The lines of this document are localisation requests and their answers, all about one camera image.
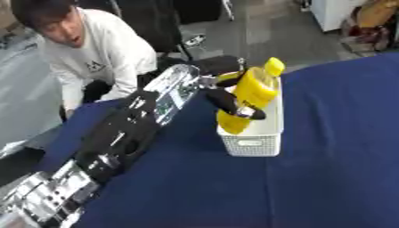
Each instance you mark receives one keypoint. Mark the yellow plastic bottle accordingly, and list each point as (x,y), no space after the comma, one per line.
(251,89)

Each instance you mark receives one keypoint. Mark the black office chair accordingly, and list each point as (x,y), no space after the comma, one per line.
(166,32)

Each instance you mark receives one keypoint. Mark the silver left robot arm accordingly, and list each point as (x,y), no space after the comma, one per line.
(124,130)

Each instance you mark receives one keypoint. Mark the white plastic basket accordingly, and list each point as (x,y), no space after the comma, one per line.
(259,133)

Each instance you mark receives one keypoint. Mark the pile of bags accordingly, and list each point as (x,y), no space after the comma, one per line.
(371,26)

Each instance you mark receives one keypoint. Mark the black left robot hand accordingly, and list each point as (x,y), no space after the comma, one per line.
(226,101)

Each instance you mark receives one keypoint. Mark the person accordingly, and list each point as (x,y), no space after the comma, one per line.
(88,53)

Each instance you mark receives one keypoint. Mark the white cabinet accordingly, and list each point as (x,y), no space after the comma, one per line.
(332,13)

